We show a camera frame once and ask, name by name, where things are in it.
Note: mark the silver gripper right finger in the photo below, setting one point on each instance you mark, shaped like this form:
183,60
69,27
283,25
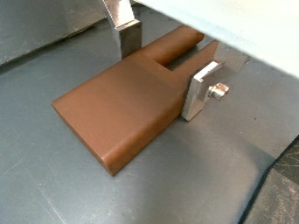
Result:
207,81

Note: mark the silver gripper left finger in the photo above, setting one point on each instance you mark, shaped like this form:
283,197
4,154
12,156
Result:
125,26

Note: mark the brown square-circle object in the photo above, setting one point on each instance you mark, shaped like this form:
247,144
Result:
120,109

